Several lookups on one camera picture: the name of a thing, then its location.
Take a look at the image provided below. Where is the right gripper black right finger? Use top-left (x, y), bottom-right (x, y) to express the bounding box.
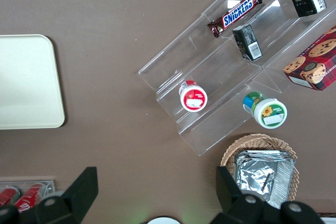
top-left (212, 166), bottom-right (276, 224)

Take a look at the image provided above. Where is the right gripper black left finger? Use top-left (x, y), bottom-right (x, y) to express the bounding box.
top-left (30, 166), bottom-right (99, 224)

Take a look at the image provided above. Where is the light wicker basket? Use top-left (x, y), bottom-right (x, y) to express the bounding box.
top-left (219, 133), bottom-right (300, 210)

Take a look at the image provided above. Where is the cream plastic tray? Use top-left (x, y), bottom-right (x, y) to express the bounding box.
top-left (0, 34), bottom-right (66, 130)

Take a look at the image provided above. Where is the clear acrylic bottle rack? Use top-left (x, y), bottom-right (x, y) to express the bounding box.
top-left (0, 179), bottom-right (57, 208)

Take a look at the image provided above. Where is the red cola bottle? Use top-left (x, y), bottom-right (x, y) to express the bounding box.
top-left (13, 182), bottom-right (48, 213)
top-left (0, 186), bottom-right (22, 207)

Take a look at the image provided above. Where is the green lidded cup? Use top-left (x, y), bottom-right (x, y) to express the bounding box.
top-left (242, 91), bottom-right (288, 130)

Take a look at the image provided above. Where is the red lidded cup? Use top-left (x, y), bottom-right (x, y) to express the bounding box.
top-left (178, 80), bottom-right (208, 113)

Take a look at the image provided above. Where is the clear acrylic stepped stand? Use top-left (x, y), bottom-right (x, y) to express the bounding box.
top-left (138, 11), bottom-right (283, 157)
top-left (202, 0), bottom-right (336, 96)

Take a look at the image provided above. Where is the red tartan cookie box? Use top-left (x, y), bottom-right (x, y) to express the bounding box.
top-left (282, 24), bottom-right (336, 91)

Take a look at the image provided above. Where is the Snickers bar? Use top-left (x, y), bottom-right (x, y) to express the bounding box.
top-left (206, 0), bottom-right (264, 39)

